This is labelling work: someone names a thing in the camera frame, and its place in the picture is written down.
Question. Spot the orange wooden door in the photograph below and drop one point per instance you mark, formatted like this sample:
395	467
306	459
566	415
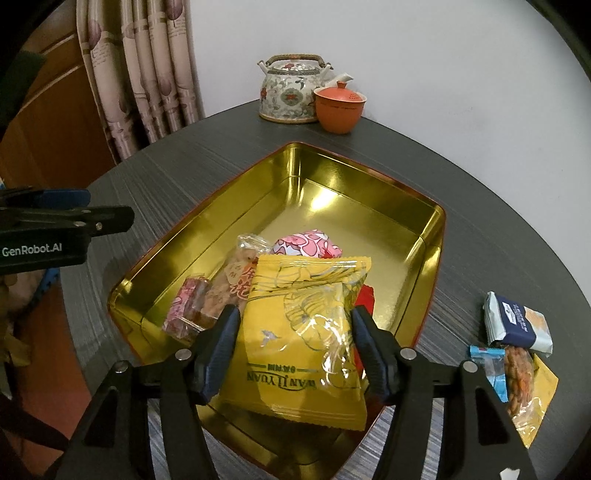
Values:
55	129

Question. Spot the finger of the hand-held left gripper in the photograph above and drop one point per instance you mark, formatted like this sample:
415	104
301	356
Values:
60	197
106	219

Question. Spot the large yellow snack packet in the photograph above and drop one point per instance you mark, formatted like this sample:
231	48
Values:
295	332

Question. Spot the blue clear almond packet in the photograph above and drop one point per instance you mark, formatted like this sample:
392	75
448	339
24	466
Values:
517	374

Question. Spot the red snack packet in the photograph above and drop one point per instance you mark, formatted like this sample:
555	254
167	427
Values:
366	300

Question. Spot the pink wrapped candy packet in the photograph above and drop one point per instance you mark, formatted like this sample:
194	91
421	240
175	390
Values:
189	304

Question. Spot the navy and white snack packet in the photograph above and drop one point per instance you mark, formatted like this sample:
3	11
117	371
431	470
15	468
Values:
517	323

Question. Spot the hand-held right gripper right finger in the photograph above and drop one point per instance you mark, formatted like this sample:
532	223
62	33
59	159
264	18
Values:
369	350

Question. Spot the floral ceramic teapot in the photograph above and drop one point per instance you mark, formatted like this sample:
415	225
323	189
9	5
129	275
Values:
286	97

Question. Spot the pink floral snack packet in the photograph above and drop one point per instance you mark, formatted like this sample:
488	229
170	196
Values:
304	244

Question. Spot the red and gold tin box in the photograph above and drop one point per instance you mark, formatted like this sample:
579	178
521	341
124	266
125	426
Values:
351	207

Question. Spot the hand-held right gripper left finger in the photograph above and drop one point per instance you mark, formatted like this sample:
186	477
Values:
221	346

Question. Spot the orange clay lidded cup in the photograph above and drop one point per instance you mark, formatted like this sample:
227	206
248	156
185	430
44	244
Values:
337	115

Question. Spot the small yellow snack packet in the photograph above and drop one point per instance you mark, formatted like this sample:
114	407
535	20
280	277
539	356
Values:
547	381

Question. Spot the patterned beige curtain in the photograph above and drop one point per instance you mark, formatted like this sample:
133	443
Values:
138	69

